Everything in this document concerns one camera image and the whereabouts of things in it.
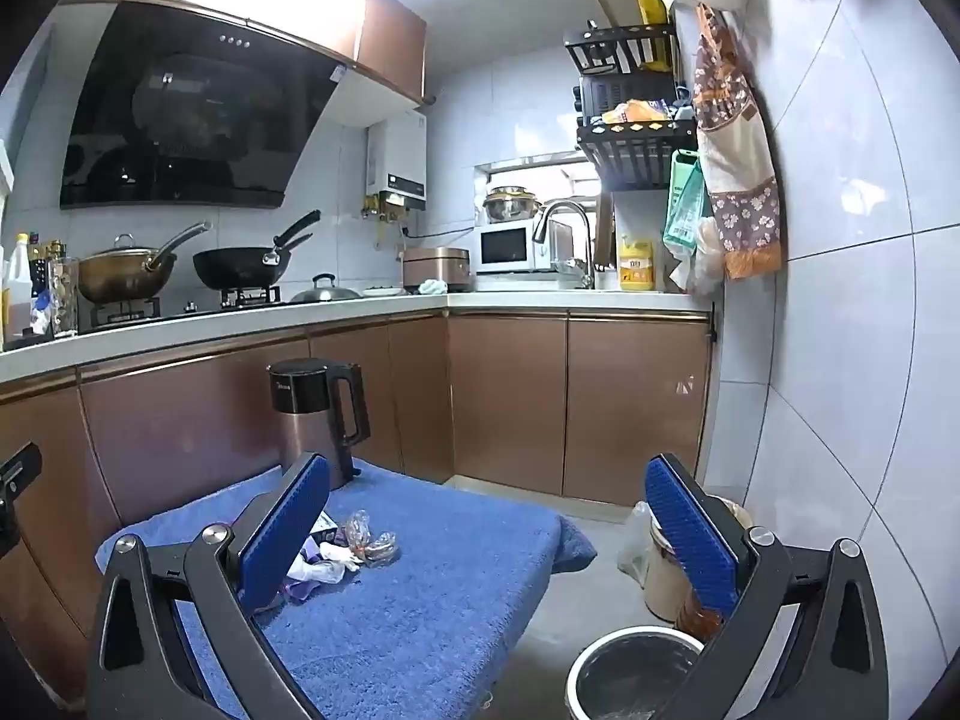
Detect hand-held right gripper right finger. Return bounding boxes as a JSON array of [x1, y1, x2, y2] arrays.
[[643, 452, 890, 720]]

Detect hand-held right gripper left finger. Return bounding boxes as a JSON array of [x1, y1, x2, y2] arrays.
[[86, 452, 335, 720]]

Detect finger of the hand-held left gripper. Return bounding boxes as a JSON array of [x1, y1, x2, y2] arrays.
[[0, 442, 43, 563]]

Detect white rimmed trash can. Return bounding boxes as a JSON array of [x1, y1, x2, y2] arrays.
[[566, 626, 706, 720]]

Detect beige bucket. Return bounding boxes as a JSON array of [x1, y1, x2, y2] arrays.
[[643, 499, 751, 620]]

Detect white tissue ball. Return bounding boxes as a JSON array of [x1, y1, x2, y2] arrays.
[[300, 544, 362, 586]]

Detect clear plastic bag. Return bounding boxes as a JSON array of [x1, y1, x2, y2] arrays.
[[616, 501, 657, 586]]

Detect crumpled red snack wrapper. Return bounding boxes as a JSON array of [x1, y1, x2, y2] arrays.
[[343, 510, 376, 552]]

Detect orange sauce jar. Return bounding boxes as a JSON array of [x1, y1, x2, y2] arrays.
[[675, 589, 725, 638]]

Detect blue towel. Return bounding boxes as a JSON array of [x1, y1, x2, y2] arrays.
[[95, 457, 599, 720]]

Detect clear glass jar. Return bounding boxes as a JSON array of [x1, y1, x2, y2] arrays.
[[49, 256, 81, 337]]

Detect white plastic bottle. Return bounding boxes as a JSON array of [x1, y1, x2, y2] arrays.
[[2, 232, 35, 342]]

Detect dark sauce bottle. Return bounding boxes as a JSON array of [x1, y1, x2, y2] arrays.
[[30, 240, 65, 335]]

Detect copper lower kitchen cabinets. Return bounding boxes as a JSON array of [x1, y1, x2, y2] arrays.
[[0, 307, 721, 661]]

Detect golden wok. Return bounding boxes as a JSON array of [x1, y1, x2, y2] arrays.
[[77, 221, 212, 306]]

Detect black gas stove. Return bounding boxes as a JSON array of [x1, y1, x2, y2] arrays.
[[79, 285, 286, 335]]

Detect steel pot lid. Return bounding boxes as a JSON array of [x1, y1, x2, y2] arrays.
[[289, 274, 362, 305]]

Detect black wok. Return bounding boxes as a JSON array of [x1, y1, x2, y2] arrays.
[[193, 210, 322, 291]]

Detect crumpled white plastic bag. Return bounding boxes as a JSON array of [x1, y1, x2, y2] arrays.
[[670, 219, 725, 293]]

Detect copper rice cooker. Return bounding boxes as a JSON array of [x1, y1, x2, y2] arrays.
[[403, 245, 472, 293]]

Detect steel kitchen faucet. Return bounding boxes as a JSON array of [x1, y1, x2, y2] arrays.
[[532, 200, 597, 290]]

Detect green plastic bag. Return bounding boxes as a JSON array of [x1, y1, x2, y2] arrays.
[[661, 150, 710, 248]]

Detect white microwave oven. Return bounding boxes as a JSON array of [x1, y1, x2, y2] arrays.
[[476, 223, 556, 275]]

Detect steel mixing bowl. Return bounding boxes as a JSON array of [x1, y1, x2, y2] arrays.
[[482, 186, 542, 224]]

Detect black metal storage rack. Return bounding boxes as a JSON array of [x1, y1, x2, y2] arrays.
[[564, 21, 702, 192]]

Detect floral apron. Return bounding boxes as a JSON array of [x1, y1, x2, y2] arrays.
[[691, 1, 787, 282]]

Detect black glass range hood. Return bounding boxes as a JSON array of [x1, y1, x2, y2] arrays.
[[60, 1, 338, 211]]

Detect orange snack bag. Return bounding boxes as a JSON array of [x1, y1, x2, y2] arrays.
[[604, 99, 668, 125]]

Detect yellow wrap roll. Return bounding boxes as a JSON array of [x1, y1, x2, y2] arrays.
[[634, 0, 671, 72]]

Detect steel electric kettle black handle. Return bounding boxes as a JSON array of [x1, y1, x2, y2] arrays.
[[268, 358, 372, 490]]

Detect white wall water heater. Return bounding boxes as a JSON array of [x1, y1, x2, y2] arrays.
[[365, 109, 428, 212]]

